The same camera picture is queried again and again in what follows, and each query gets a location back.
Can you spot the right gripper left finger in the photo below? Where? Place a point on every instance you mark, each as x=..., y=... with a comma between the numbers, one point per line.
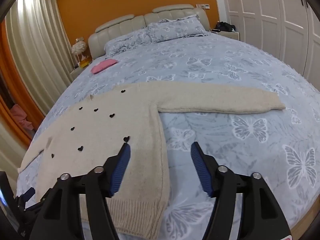
x=60, y=216

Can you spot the butterfly print bed cover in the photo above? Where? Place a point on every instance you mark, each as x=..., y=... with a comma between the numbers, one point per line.
x=282, y=145

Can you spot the butterfly print pillow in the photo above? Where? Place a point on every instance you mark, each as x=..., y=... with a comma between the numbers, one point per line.
x=127, y=42
x=165, y=29

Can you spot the black bag on nightstand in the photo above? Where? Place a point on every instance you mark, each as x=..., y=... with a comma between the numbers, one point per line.
x=224, y=26

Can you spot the white wardrobe doors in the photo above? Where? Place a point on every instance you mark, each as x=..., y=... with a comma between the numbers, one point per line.
x=286, y=29

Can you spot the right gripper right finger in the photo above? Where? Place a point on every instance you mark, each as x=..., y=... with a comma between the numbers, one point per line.
x=261, y=215

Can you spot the pink clothes in closet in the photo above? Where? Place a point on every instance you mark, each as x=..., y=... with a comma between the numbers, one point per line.
x=21, y=117

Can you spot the beige padded headboard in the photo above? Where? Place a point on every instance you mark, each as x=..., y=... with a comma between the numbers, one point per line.
x=129, y=23

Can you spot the cream knit heart sweater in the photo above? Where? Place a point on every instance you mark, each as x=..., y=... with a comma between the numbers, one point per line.
x=94, y=129

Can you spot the butterfly print pillow left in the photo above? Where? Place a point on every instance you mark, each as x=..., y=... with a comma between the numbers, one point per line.
x=127, y=42

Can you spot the pink folded cloth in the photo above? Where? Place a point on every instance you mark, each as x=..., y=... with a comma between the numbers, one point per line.
x=103, y=65

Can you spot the cream pleated curtain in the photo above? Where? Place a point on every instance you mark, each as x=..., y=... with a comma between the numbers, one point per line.
x=40, y=50

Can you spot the butterfly print pillow right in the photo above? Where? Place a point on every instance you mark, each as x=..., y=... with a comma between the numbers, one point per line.
x=165, y=29

